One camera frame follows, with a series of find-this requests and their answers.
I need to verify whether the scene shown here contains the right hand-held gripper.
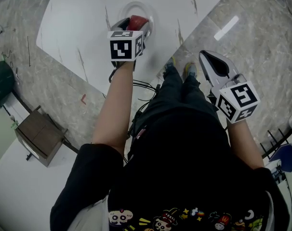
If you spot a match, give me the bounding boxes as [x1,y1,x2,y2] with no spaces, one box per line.
[199,50,261,125]

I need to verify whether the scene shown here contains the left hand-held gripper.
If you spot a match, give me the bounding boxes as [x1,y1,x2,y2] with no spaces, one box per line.
[107,17,152,83]

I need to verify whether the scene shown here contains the red cube block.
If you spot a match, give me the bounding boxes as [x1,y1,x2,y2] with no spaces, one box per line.
[126,14,149,31]

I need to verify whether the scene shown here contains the clear round dish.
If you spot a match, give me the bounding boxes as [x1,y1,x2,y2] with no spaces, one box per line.
[117,0,159,41]

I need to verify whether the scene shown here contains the person's right forearm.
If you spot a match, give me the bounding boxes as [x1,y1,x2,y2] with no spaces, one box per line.
[226,118,265,171]

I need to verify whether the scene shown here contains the person's left forearm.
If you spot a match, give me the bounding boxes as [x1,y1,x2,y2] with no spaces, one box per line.
[91,61,136,157]

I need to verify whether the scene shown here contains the person's right shoe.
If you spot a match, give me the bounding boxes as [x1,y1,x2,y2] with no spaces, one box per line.
[183,61,199,78]

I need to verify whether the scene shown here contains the person's shoe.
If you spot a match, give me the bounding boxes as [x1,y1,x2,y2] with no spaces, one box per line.
[183,61,199,78]
[163,56,177,72]

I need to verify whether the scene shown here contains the white marble table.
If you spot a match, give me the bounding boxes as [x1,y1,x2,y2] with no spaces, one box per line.
[35,0,227,96]

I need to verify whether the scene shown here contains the person's left shoe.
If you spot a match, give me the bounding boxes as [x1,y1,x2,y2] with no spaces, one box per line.
[163,56,177,72]

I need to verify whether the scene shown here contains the black trousers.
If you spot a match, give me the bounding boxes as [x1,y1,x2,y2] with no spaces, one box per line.
[133,65,222,120]

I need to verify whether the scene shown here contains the black cartoon print shirt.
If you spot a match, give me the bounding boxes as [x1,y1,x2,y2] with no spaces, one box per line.
[49,104,292,231]

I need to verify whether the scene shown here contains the blue chair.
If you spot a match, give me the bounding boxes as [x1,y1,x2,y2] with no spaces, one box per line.
[268,143,292,174]

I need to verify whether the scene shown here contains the brown wooden cabinet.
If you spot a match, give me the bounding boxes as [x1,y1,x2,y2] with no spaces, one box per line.
[15,105,69,168]

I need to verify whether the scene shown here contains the dark green bin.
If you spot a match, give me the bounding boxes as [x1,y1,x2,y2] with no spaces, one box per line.
[0,61,16,108]

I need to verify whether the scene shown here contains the black cable bundle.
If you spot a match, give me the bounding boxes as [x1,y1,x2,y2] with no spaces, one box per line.
[123,79,160,164]

